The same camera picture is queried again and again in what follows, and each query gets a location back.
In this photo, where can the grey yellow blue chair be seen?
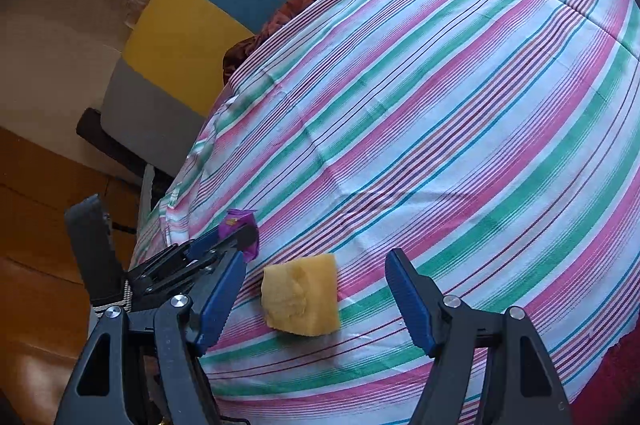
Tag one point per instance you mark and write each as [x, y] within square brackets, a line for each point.
[160, 30]

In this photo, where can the red blanket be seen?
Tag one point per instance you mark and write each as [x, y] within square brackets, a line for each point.
[615, 385]

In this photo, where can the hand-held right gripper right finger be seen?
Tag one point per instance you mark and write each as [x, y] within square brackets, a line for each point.
[405, 295]

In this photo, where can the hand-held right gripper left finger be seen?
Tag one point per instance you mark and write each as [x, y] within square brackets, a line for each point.
[220, 305]

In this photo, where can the yellow sponge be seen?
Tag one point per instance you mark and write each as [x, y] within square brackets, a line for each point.
[305, 300]

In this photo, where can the striped tablecloth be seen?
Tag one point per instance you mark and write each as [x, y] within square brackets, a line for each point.
[425, 130]

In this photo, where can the dark red cloth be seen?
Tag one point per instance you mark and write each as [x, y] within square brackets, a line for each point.
[280, 12]

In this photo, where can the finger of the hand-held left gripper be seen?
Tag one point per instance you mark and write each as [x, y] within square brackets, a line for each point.
[170, 277]
[235, 236]

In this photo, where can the purple snack packet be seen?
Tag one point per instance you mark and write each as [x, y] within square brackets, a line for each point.
[235, 221]

